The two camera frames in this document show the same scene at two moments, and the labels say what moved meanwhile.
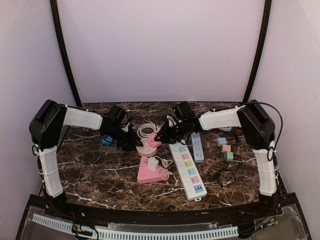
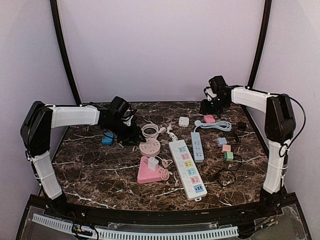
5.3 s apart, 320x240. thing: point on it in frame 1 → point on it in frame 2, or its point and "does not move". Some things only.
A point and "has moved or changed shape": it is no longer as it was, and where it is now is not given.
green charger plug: [228, 156] does not move
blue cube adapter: [106, 140] does not move
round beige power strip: [146, 150] does not move
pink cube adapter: [153, 143] has moved or changed shape
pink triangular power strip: [146, 175] does not move
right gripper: [166, 135] → [205, 109]
